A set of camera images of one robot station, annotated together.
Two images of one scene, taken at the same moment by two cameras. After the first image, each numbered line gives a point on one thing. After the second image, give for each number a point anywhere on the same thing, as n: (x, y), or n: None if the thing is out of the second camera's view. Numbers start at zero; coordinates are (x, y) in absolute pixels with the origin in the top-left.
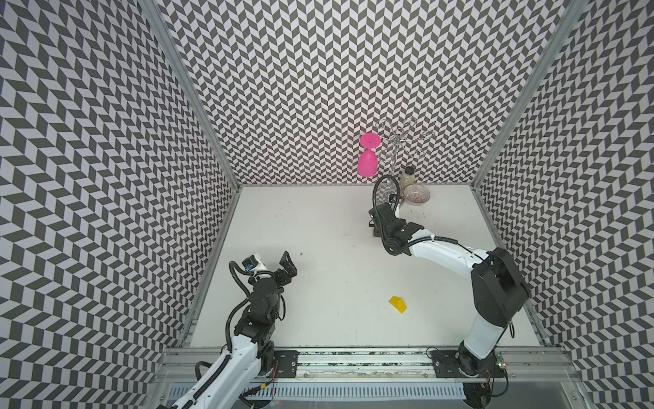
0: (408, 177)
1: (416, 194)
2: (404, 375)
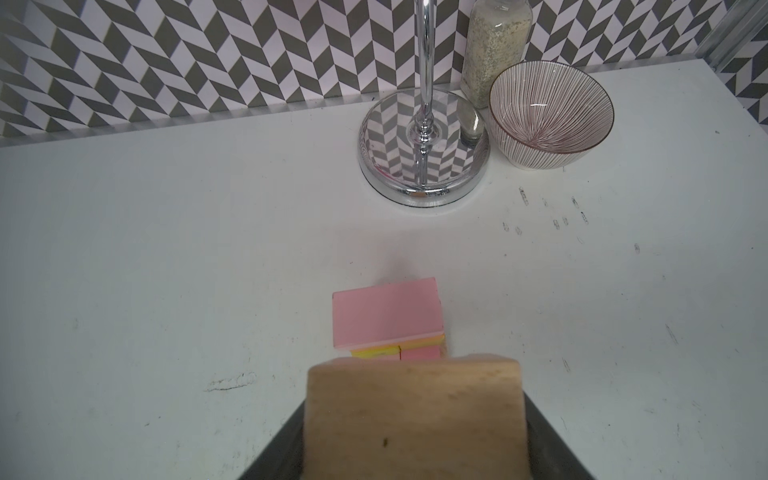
0: (497, 37)
1: (546, 115)
2: None
